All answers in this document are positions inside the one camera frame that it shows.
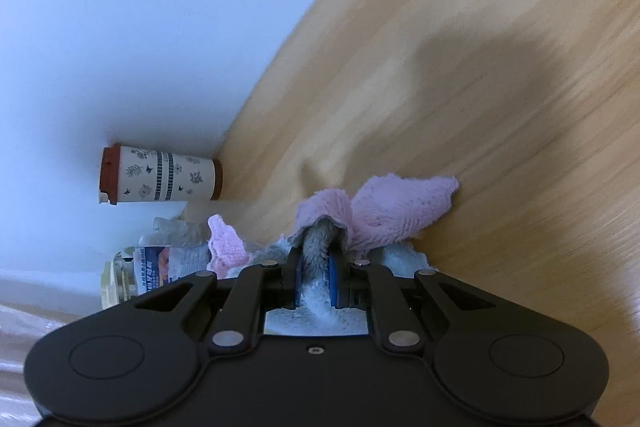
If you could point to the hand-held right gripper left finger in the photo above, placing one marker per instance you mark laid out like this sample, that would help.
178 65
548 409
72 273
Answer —
298 279

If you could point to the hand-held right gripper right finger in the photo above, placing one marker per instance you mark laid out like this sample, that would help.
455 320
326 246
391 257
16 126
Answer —
332 282

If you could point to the pink and blue cloth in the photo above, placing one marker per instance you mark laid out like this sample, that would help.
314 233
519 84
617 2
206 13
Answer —
390 207

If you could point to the blue and white printed packet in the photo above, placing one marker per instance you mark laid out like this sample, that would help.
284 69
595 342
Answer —
170 262

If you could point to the floral cup with brown lid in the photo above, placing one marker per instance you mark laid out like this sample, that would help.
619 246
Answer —
160 174

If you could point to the clear glass jar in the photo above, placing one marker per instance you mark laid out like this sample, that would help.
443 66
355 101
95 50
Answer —
120 277

